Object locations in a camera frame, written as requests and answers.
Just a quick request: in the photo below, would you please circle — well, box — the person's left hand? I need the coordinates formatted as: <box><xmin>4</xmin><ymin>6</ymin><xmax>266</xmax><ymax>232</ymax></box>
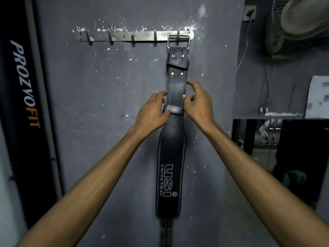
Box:
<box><xmin>134</xmin><ymin>91</ymin><xmax>181</xmax><ymax>134</ymax></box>

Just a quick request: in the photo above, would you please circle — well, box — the person's right hand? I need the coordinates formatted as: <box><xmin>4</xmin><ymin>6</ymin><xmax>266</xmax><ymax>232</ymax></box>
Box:
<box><xmin>181</xmin><ymin>78</ymin><xmax>216</xmax><ymax>128</ymax></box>

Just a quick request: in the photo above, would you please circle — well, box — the black leather weightlifting belt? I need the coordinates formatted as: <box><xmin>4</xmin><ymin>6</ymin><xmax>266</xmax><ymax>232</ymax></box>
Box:
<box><xmin>155</xmin><ymin>33</ymin><xmax>191</xmax><ymax>247</ymax></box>

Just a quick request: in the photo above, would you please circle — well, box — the person's left forearm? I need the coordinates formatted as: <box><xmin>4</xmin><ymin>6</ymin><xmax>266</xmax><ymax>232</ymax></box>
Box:
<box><xmin>15</xmin><ymin>125</ymin><xmax>161</xmax><ymax>247</ymax></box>

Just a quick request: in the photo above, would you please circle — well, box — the person's right forearm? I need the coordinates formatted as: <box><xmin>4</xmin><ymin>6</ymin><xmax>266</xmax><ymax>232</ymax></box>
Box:
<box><xmin>199</xmin><ymin>121</ymin><xmax>329</xmax><ymax>247</ymax></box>

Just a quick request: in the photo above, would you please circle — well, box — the white printed poster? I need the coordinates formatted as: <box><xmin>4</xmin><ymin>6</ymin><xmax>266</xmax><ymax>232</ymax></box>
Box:
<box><xmin>304</xmin><ymin>76</ymin><xmax>329</xmax><ymax>119</ymax></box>

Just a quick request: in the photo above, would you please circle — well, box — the teal cloth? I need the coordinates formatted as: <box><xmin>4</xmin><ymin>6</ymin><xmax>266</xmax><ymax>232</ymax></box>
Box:
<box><xmin>283</xmin><ymin>170</ymin><xmax>307</xmax><ymax>187</ymax></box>

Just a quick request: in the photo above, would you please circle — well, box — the black lettered machine upright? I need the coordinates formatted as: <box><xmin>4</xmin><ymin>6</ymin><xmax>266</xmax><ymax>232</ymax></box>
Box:
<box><xmin>0</xmin><ymin>0</ymin><xmax>65</xmax><ymax>230</ymax></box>

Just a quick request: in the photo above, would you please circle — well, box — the metal wall hook rack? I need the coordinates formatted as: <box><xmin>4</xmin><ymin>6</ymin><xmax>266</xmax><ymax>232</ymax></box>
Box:
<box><xmin>76</xmin><ymin>29</ymin><xmax>195</xmax><ymax>46</ymax></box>

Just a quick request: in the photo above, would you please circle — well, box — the thin grey cable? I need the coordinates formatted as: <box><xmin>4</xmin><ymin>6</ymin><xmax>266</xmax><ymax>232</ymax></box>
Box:
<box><xmin>234</xmin><ymin>19</ymin><xmax>271</xmax><ymax>106</ymax></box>

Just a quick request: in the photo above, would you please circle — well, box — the wall power socket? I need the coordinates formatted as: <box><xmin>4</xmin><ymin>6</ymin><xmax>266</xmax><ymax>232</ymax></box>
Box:
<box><xmin>243</xmin><ymin>5</ymin><xmax>257</xmax><ymax>22</ymax></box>

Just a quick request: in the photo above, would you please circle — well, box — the grey wall fan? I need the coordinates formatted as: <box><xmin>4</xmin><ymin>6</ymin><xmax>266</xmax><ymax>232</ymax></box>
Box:
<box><xmin>266</xmin><ymin>0</ymin><xmax>329</xmax><ymax>58</ymax></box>

